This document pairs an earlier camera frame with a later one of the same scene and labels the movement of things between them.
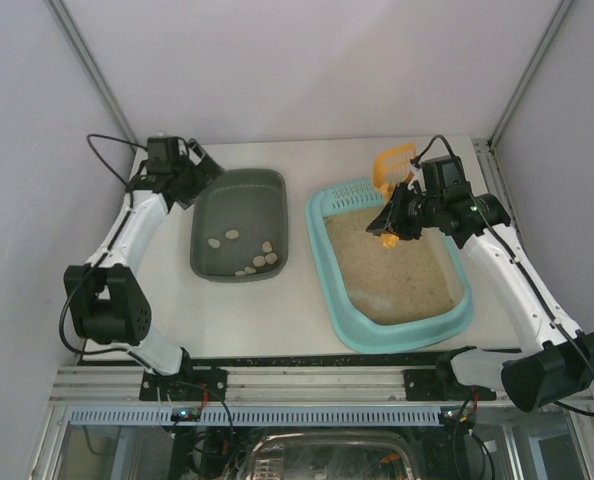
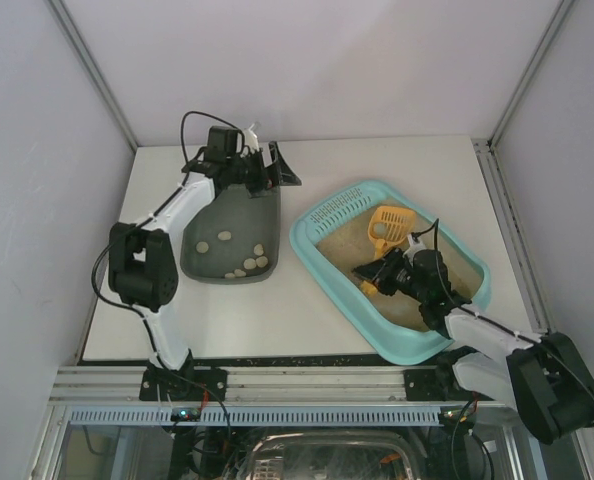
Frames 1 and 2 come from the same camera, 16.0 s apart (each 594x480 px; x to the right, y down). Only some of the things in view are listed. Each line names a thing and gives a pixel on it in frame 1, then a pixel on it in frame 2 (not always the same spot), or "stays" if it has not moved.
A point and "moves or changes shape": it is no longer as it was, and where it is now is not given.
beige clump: (259, 261) → (249, 264)
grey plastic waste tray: (239, 227) stays
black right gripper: (397, 214) → (386, 275)
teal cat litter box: (346, 196) moves or changes shape
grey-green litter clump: (213, 243) → (202, 247)
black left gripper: (192, 173) → (265, 170)
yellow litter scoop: (391, 167) moves or changes shape
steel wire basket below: (333, 456) stays
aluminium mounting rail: (252, 387) stays
